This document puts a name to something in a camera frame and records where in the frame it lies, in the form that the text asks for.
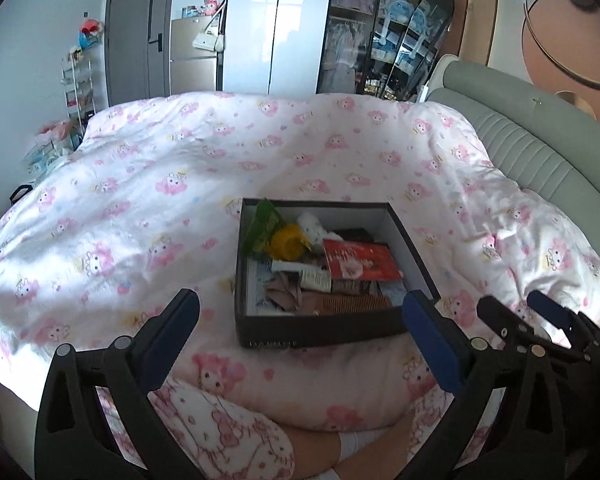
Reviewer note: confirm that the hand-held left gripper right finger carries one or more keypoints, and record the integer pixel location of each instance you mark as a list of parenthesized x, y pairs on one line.
[(430, 342)]

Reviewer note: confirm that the white cream tube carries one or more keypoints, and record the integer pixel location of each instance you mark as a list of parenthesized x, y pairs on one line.
[(312, 277)]

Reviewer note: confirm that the beige refrigerator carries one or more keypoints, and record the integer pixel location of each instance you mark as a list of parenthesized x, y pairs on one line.
[(190, 70)]

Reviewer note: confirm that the pink plush figure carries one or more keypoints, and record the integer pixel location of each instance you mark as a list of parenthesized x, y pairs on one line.
[(212, 4)]

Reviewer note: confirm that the yellow plastic toy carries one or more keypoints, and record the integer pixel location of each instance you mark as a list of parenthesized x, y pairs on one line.
[(287, 242)]

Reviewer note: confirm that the white glossy wardrobe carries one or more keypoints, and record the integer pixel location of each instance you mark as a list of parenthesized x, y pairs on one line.
[(260, 20)]

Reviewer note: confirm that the black storage box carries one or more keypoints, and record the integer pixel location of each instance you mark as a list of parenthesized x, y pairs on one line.
[(320, 330)]

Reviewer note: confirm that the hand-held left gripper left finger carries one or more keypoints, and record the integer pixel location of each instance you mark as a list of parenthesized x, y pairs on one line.
[(172, 342)]

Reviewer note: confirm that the beige cloth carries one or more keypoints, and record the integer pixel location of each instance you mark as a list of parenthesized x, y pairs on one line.
[(285, 295)]

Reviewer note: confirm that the red plush toy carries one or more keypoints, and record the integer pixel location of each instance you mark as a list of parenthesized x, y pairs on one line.
[(90, 27)]

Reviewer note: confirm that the white handbag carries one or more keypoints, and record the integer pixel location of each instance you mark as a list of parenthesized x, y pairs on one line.
[(207, 40)]

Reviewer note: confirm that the green snack packet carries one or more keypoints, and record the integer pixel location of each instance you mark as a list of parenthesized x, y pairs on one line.
[(262, 225)]

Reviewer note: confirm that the pile of pastel toys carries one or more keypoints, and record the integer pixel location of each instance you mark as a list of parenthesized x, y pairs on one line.
[(50, 145)]

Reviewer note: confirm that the grey door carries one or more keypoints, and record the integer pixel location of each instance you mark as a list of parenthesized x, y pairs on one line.
[(130, 35)]

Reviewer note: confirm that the blue white printed paper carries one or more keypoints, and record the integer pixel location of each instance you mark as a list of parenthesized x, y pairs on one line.
[(257, 285)]

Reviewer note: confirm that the pink printed blanket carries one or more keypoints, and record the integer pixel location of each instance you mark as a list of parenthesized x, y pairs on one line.
[(180, 160)]

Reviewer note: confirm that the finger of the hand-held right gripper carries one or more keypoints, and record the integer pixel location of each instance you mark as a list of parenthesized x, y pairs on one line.
[(500, 317), (550, 307)]

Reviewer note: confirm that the person's right leg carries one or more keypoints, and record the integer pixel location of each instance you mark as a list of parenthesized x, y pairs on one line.
[(425, 420)]

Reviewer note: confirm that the red booklet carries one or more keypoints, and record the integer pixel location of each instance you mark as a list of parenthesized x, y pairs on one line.
[(360, 260)]

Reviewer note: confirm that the brown wooden comb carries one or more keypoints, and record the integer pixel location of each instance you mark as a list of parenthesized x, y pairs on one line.
[(360, 304)]

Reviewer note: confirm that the grey padded headboard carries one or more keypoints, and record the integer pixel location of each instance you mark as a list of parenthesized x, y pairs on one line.
[(520, 135)]

